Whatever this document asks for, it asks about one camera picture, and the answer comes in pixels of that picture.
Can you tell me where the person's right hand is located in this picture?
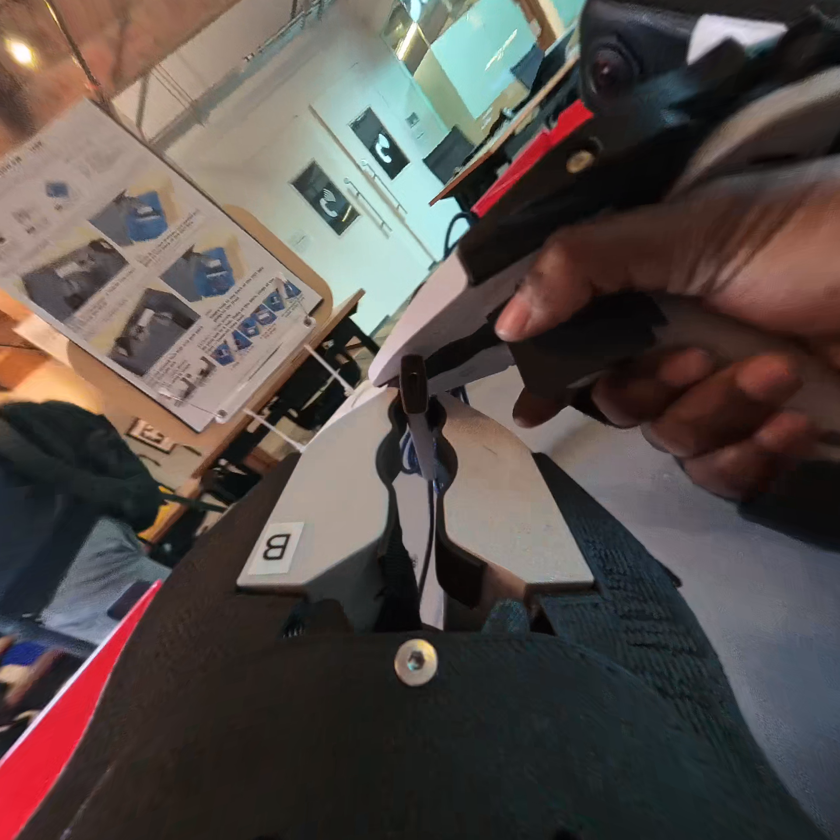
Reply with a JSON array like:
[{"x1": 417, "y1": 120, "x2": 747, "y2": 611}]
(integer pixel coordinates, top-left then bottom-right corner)
[{"x1": 495, "y1": 156, "x2": 840, "y2": 503}]

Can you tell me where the white board stand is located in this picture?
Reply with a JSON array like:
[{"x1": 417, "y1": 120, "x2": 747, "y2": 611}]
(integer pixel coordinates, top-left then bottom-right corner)
[{"x1": 243, "y1": 344, "x2": 358, "y2": 454}]

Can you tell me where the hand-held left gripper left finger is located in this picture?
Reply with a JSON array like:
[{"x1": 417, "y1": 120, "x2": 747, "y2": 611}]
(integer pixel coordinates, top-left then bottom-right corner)
[{"x1": 235, "y1": 386, "x2": 422, "y2": 632}]

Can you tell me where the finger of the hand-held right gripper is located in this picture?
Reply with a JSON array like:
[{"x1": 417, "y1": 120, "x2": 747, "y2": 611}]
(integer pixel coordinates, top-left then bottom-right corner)
[{"x1": 367, "y1": 252, "x2": 527, "y2": 389}]

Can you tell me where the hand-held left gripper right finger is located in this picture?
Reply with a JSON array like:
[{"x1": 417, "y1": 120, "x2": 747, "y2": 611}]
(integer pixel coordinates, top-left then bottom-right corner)
[{"x1": 433, "y1": 394, "x2": 595, "y2": 610}]

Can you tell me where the thin black cable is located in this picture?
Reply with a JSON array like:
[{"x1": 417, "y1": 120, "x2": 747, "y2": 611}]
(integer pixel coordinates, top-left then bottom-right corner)
[{"x1": 419, "y1": 478, "x2": 439, "y2": 593}]

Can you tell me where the black usb hub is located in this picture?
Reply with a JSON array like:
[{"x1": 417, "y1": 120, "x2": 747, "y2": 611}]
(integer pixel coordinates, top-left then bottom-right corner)
[{"x1": 399, "y1": 354, "x2": 446, "y2": 481}]

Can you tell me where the wooden display board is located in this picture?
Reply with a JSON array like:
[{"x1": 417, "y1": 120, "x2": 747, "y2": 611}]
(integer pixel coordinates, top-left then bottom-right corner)
[{"x1": 66, "y1": 202, "x2": 333, "y2": 460}]

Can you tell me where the long wooden desk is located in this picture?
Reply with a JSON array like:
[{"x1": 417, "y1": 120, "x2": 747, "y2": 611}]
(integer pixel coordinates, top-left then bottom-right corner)
[{"x1": 430, "y1": 56, "x2": 581, "y2": 206}]

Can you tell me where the printed instruction sheet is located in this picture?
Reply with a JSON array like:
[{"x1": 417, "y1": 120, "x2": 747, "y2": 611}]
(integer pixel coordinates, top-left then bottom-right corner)
[{"x1": 0, "y1": 98, "x2": 324, "y2": 434}]

